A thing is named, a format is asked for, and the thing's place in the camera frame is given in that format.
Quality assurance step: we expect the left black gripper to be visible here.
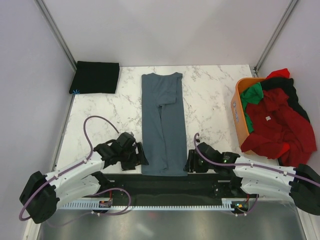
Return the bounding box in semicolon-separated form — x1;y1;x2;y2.
119;142;148;171

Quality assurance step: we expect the green t shirt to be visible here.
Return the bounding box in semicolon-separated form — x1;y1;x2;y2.
240;82;264;133

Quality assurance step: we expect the orange plastic basket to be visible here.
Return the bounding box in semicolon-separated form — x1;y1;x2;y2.
230;77;265;147

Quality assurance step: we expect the folded black t shirt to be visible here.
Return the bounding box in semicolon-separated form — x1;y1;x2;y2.
69;61;120;95

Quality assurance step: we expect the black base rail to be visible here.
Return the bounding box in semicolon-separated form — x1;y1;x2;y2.
98;173;255;206

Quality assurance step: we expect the red t shirt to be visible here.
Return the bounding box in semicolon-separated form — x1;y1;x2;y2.
240;68;317;167

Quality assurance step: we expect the blue-grey t shirt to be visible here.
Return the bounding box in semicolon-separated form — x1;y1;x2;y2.
141;72;188;177

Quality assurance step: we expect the black t shirt in basket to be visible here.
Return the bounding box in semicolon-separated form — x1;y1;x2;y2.
260;77;310;122

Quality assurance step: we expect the white slotted cable duct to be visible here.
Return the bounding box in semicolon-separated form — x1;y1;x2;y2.
59;198;250;211

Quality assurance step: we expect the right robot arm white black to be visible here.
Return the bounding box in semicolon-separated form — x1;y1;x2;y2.
184;142;320;216

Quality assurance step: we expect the right aluminium frame post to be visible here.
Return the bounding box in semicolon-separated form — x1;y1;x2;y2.
250;0;300;76

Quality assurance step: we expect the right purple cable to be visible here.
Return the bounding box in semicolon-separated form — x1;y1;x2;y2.
194;132;320;217

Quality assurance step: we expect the aluminium frame post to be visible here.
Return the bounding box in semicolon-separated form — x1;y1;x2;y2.
250;0;300;76
34;0;77;70

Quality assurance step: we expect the left aluminium frame post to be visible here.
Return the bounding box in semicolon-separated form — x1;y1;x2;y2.
34;0;77;70

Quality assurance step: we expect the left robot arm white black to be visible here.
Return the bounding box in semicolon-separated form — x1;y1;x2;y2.
19;132;149;224

